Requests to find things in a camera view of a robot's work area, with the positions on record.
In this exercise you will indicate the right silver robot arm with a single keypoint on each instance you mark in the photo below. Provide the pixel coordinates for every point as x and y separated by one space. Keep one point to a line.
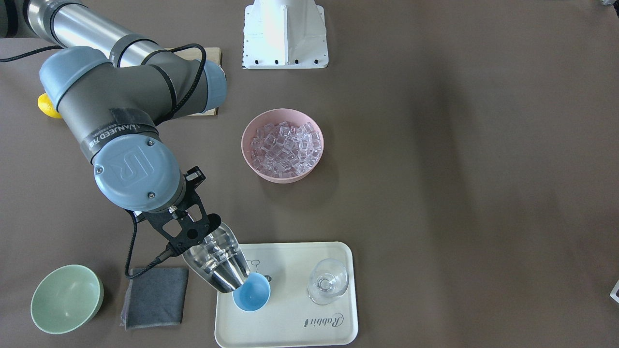
113 87

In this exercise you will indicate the blue cup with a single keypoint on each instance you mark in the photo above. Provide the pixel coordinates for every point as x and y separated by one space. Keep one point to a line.
254 294

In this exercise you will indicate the green bowl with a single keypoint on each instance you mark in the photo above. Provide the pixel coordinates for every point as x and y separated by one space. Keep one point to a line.
66 299

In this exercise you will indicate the wine glass on tray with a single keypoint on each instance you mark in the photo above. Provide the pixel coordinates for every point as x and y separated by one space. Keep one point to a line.
329 280

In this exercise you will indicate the cream serving tray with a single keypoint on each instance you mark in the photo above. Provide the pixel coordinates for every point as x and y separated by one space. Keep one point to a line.
290 318

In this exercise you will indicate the wooden cutting board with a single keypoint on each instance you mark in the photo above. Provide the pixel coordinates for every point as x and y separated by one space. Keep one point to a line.
208 86

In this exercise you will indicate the clear ice cubes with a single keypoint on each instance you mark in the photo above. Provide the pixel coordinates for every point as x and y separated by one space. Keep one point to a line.
284 151

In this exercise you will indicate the metal ice scoop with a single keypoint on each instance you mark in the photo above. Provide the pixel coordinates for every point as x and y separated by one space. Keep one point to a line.
219 260

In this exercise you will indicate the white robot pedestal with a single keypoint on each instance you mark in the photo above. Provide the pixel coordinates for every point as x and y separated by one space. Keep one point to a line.
284 34

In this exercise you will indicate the dark grey cloth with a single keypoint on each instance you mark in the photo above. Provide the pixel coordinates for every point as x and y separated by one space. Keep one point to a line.
155 299

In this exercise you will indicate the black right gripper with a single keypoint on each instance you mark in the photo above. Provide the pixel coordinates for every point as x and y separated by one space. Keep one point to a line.
194 173

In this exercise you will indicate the pink bowl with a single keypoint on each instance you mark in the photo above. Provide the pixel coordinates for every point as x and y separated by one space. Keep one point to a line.
275 116

